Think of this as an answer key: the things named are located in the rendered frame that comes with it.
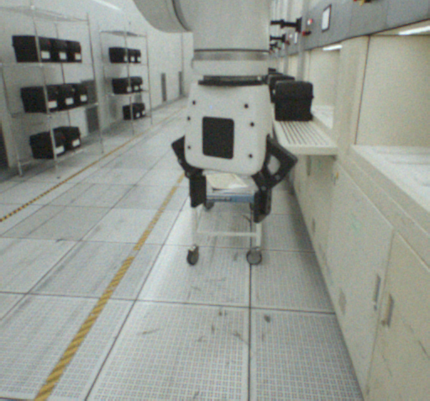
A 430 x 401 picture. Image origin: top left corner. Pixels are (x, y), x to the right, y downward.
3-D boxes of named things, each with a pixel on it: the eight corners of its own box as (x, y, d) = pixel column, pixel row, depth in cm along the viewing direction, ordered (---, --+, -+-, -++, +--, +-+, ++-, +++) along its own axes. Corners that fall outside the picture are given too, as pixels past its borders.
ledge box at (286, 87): (270, 115, 272) (273, 80, 264) (308, 115, 268) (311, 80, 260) (270, 121, 244) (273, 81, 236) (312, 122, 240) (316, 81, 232)
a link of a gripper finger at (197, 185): (173, 156, 46) (175, 204, 48) (193, 160, 44) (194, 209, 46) (187, 152, 48) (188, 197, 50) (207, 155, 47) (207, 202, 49)
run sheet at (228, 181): (201, 175, 239) (201, 173, 239) (234, 172, 245) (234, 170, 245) (213, 190, 210) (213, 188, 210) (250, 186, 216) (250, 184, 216)
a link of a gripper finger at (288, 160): (234, 125, 41) (231, 170, 43) (298, 135, 37) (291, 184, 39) (238, 123, 42) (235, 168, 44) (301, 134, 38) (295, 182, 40)
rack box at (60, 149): (54, 160, 384) (50, 136, 376) (30, 159, 388) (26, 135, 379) (69, 153, 413) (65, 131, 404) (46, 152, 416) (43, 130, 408)
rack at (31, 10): (72, 150, 500) (53, 13, 444) (104, 152, 496) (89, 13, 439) (18, 176, 385) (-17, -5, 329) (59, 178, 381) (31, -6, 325)
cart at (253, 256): (201, 206, 307) (201, 152, 291) (260, 208, 304) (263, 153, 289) (186, 267, 214) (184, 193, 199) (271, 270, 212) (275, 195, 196)
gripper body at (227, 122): (174, 71, 39) (177, 167, 43) (258, 72, 34) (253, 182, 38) (209, 71, 46) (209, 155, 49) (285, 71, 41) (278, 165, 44)
